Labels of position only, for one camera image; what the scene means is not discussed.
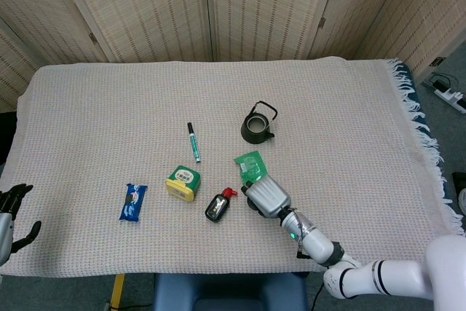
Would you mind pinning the blue chair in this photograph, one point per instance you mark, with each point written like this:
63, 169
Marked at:
229, 292

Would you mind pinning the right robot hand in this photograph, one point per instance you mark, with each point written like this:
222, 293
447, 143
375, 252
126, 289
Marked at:
267, 196

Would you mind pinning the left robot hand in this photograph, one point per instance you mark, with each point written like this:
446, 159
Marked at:
9, 216

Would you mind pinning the woven folding screen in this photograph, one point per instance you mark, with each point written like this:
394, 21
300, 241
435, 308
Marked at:
225, 8

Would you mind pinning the blue snack packet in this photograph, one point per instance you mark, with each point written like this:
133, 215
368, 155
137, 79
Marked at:
132, 202

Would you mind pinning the green and yellow box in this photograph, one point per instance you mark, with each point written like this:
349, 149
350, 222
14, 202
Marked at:
182, 183

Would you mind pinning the beige woven tablecloth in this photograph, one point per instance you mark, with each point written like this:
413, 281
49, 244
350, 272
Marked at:
182, 107

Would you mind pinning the green marker pen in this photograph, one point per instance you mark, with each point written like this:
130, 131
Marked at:
194, 142

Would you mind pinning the yellow floor tape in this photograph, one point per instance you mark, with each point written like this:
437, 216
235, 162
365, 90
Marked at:
117, 291

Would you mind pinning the green foil sachet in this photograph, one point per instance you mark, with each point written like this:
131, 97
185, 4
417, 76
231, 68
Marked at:
250, 165

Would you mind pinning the black and white device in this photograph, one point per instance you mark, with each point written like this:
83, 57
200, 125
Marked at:
459, 191

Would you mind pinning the white power strip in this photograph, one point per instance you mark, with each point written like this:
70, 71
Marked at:
448, 91

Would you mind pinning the black bottle with red cap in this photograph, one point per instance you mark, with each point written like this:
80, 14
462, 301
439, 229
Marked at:
218, 205

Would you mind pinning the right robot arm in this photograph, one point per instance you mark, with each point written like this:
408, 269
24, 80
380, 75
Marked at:
364, 256

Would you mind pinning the black cast iron teapot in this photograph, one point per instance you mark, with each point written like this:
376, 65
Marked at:
256, 126

